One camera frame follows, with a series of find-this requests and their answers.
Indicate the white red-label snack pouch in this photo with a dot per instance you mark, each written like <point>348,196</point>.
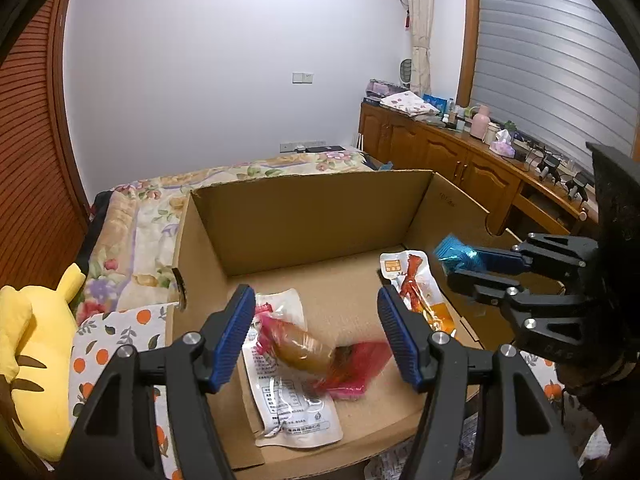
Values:
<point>292,415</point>

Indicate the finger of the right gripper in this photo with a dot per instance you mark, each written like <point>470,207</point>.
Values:
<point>503,292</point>
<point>541,253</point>

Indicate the person right hand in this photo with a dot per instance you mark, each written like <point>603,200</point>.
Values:
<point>598,388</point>

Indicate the beige curtain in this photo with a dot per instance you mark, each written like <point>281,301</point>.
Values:
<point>421,14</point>

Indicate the wooden sideboard cabinet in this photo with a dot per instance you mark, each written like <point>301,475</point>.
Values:
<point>515,198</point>

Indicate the blue foil snack packet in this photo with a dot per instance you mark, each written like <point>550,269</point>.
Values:
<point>453,256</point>

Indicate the brown cardboard box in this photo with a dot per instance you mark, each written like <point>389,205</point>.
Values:
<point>321,235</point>

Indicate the wooden louvered wardrobe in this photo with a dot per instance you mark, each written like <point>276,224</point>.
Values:
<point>44,208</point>

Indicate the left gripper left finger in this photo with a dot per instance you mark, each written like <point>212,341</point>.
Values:
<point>115,435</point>

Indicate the floral quilt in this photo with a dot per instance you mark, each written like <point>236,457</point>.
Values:
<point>131,250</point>

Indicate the silver blue snack pouch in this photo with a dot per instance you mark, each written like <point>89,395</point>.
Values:
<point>390,463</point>

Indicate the black gripper stand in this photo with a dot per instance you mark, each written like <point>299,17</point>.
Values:
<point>577,187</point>
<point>548,168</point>

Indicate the orange chicken-feet snack pouch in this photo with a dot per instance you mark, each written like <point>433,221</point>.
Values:
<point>410,274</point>

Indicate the pink brown snack packet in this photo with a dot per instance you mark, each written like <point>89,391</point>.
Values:
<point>343,372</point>

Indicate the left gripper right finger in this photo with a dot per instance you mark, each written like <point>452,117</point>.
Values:
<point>518,435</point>

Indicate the pink tissue pack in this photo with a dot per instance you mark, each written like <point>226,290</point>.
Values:
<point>502,145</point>

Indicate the yellow plush toy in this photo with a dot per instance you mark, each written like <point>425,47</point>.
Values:
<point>37,332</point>

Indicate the white wall switch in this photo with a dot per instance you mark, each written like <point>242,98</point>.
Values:
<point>302,78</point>

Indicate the folded floral cloth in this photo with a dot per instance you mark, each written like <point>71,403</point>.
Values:
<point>409,104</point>

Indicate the grey window blind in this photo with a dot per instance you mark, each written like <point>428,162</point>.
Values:
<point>558,70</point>

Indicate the small white fan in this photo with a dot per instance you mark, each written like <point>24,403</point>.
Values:
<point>405,70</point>

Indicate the pink thermos bottle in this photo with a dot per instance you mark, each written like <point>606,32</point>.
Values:
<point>480,122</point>

